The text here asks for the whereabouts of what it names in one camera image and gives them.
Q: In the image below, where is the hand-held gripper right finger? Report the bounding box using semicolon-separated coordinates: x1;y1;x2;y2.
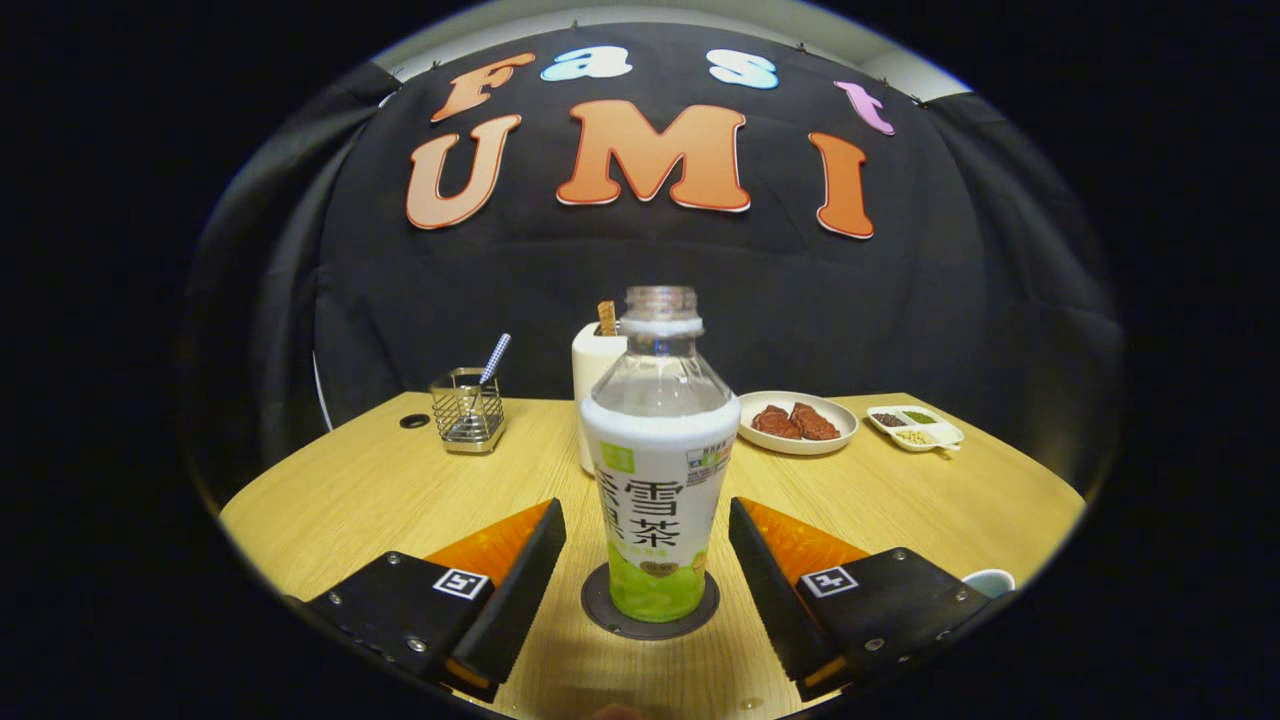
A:
728;497;1001;704

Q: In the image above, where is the wooden table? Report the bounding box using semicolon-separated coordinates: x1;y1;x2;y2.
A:
218;392;1088;720

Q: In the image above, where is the metal wire utensil holder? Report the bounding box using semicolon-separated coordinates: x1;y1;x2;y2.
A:
430;367;507;455

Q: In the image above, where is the cream toaster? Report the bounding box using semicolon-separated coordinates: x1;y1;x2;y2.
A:
571;320;631;476

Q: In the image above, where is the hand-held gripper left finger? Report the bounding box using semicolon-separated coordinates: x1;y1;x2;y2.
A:
300;498;567;704

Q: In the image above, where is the clear juice bottle white label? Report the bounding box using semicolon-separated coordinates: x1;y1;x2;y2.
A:
580;286;742;623

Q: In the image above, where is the brown meat piece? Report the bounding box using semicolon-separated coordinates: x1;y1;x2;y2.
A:
751;404;804;441
790;401;842;442

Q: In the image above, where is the white round plate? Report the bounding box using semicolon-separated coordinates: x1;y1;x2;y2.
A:
737;390;860;457

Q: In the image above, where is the dark round coaster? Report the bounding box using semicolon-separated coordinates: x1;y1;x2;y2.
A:
581;563;721;641

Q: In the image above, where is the white divided condiment tray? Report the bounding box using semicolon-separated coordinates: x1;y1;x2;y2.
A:
866;404;966;454

